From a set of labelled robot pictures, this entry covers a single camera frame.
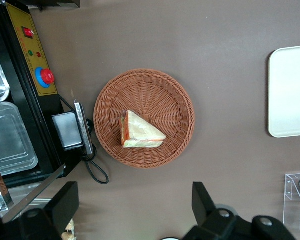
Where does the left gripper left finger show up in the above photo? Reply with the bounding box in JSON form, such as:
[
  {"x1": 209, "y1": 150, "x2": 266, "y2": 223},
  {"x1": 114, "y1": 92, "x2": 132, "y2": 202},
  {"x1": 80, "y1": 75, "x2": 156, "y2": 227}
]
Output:
[{"x1": 0, "y1": 181, "x2": 80, "y2": 240}]

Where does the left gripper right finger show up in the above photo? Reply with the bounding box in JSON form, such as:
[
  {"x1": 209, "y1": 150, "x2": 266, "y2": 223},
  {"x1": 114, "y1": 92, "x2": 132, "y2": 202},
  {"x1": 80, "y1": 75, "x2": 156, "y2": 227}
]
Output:
[{"x1": 182, "y1": 181, "x2": 297, "y2": 240}]

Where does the plastic triangle sandwich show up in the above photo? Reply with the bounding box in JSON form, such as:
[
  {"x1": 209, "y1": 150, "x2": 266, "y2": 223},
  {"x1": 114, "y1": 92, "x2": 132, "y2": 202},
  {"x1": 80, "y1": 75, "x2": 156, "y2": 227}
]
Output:
[{"x1": 120, "y1": 109, "x2": 167, "y2": 149}]

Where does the round brown wicker basket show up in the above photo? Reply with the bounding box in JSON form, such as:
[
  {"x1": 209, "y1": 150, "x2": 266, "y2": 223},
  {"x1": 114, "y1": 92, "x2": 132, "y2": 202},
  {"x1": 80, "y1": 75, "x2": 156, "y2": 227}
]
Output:
[{"x1": 93, "y1": 68, "x2": 196, "y2": 169}]

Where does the cream plastic tray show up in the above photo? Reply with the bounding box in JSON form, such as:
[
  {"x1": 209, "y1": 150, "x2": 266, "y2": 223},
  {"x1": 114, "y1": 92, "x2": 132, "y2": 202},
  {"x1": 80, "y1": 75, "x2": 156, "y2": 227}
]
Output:
[{"x1": 267, "y1": 44, "x2": 300, "y2": 138}]

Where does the bagged rice cracker snack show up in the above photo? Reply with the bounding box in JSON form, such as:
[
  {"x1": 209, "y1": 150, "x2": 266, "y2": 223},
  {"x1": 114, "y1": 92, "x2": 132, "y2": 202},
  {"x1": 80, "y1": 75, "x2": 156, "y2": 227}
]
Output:
[{"x1": 60, "y1": 219, "x2": 76, "y2": 240}]

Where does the black sealing machine yellow panel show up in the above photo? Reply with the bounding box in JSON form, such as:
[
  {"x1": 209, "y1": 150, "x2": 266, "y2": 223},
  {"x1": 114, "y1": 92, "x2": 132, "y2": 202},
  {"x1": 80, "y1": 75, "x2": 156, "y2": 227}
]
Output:
[{"x1": 0, "y1": 0, "x2": 95, "y2": 224}]

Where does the clear acrylic bottle rack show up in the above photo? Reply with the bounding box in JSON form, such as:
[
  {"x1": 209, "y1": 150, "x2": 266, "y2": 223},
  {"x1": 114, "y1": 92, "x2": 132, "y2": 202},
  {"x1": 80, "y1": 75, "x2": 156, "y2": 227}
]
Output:
[{"x1": 282, "y1": 172, "x2": 300, "y2": 237}]

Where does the grey black flat panel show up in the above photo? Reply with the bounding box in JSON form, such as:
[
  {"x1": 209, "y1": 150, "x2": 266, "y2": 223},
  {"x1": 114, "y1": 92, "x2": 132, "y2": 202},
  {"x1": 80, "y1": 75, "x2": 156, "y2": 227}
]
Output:
[{"x1": 22, "y1": 0, "x2": 81, "y2": 9}]

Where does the black machine power cable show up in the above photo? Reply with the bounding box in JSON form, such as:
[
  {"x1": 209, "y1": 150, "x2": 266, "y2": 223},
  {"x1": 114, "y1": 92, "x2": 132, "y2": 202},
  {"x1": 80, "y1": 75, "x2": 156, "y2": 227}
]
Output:
[{"x1": 79, "y1": 119, "x2": 110, "y2": 185}]

